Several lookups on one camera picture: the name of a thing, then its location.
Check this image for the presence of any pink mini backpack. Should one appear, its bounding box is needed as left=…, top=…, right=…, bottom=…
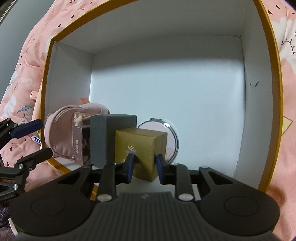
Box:
left=44, top=103, right=110, bottom=160

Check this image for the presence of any gold box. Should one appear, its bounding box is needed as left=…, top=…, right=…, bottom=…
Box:
left=115, top=128, right=168, bottom=182

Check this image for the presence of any dark grey box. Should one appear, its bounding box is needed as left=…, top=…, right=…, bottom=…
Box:
left=90, top=114, right=137, bottom=169

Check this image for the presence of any mauve speckled small box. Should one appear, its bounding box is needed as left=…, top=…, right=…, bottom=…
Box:
left=72, top=125, right=91, bottom=166

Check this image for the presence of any round compact mirror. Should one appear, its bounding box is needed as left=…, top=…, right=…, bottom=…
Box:
left=138, top=118, right=179, bottom=163

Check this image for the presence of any orange cardboard box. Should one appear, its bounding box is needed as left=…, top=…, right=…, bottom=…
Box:
left=40, top=1, right=282, bottom=191

